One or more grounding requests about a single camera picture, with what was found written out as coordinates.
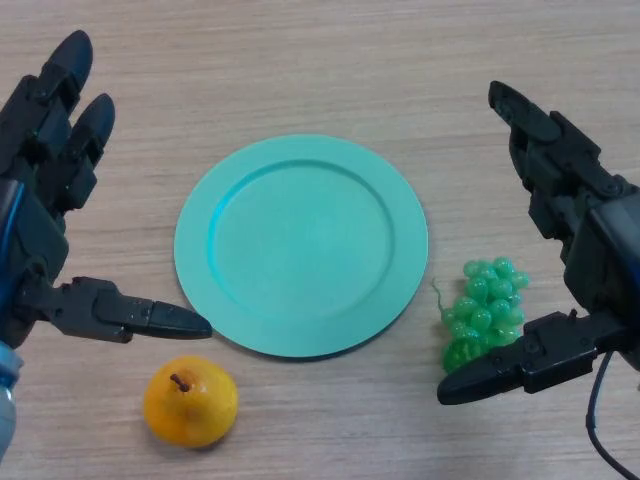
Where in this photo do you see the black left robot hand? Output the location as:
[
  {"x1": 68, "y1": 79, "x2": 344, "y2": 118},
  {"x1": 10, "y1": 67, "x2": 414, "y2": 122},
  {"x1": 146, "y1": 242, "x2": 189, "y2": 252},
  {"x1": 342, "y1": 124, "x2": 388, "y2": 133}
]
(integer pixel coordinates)
[{"x1": 0, "y1": 29, "x2": 214, "y2": 351}]

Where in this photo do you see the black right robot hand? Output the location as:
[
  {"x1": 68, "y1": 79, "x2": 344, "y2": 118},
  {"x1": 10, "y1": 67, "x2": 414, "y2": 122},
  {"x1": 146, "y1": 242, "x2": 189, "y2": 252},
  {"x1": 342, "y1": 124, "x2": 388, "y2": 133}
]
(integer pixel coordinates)
[{"x1": 437, "y1": 80, "x2": 640, "y2": 407}]

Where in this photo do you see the yellow pear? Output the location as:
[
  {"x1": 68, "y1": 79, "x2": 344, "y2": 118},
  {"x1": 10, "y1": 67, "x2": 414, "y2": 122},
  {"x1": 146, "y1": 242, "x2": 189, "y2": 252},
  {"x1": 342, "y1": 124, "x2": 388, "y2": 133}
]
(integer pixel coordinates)
[{"x1": 143, "y1": 355, "x2": 239, "y2": 449}]

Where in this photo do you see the green round plate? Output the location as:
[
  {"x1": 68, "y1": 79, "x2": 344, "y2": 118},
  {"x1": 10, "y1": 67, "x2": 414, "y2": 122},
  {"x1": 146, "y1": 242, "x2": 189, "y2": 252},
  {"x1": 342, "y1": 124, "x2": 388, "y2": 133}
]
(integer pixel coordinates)
[{"x1": 173, "y1": 133, "x2": 430, "y2": 360}]

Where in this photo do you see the green grape bunch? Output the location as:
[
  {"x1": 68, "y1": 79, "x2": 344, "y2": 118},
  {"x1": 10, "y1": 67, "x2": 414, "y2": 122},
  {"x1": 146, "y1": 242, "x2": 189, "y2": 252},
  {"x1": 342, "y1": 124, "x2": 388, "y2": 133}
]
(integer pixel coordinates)
[{"x1": 431, "y1": 256, "x2": 530, "y2": 374}]

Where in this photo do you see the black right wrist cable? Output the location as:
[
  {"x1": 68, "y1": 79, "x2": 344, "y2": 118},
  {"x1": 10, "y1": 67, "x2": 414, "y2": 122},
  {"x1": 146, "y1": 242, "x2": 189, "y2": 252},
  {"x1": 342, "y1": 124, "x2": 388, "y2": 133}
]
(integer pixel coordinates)
[{"x1": 583, "y1": 349, "x2": 636, "y2": 480}]

